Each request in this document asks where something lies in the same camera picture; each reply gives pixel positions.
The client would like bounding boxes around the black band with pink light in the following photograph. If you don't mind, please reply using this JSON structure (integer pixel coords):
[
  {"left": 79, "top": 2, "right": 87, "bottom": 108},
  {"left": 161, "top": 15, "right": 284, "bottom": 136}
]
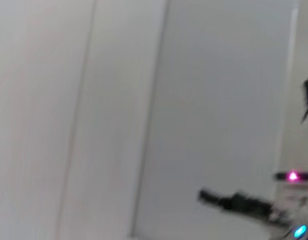
[{"left": 275, "top": 171, "right": 308, "bottom": 182}]

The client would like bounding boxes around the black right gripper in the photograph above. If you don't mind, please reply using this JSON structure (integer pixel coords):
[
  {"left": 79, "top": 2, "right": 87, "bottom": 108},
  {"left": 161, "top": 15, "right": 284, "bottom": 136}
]
[{"left": 198, "top": 189, "right": 290, "bottom": 227}]

